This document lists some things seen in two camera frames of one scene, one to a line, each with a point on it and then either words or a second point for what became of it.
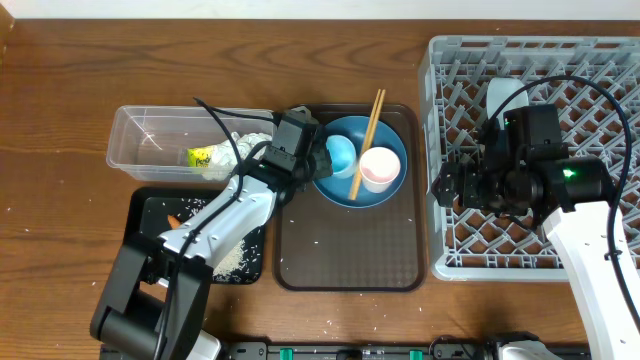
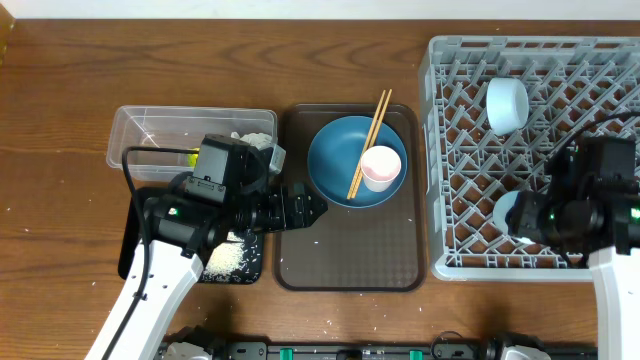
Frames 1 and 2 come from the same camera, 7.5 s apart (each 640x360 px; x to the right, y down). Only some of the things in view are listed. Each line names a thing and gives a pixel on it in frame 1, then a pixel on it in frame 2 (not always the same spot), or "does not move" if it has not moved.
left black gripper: (325, 160) to (284, 210)
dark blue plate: (386, 135) does not move
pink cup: (378, 167) does not move
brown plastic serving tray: (323, 245) does not move
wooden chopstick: (365, 148) does not move
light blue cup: (342, 153) to (499, 215)
